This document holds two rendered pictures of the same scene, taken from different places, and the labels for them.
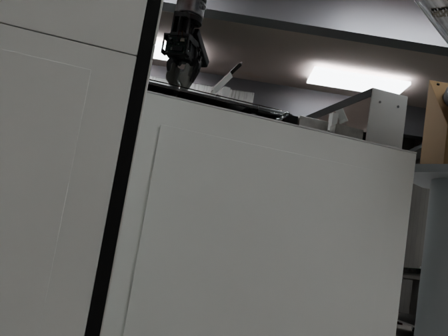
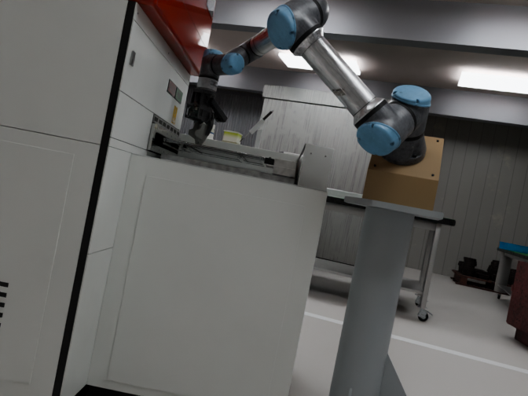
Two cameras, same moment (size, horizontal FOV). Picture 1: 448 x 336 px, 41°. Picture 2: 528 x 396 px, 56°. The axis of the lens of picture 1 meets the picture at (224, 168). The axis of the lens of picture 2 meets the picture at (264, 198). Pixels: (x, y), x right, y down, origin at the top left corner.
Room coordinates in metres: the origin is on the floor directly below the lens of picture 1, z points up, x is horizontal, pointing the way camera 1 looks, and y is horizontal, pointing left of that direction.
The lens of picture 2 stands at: (-0.25, -0.68, 0.77)
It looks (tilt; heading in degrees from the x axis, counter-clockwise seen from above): 0 degrees down; 17
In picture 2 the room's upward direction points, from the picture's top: 11 degrees clockwise
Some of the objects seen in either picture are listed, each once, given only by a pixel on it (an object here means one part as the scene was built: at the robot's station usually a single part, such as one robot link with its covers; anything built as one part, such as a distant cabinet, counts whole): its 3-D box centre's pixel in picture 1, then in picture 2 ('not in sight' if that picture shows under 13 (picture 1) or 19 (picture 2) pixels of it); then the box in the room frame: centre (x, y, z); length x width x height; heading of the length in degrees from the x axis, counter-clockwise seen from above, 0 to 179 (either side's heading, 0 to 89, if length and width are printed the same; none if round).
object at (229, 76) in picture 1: (220, 92); (255, 133); (1.81, 0.05, 1.03); 0.06 x 0.04 x 0.13; 105
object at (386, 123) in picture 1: (332, 138); (310, 171); (1.58, -0.28, 0.89); 0.55 x 0.09 x 0.14; 15
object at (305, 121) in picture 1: (311, 124); (285, 163); (1.48, -0.20, 0.89); 0.08 x 0.03 x 0.03; 105
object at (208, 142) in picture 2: not in sight; (248, 165); (1.94, 0.10, 0.89); 0.62 x 0.35 x 0.14; 105
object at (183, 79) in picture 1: (183, 80); (199, 134); (1.45, 0.14, 0.95); 0.06 x 0.03 x 0.09; 160
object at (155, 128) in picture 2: not in sight; (165, 143); (1.48, 0.29, 0.89); 0.44 x 0.02 x 0.10; 15
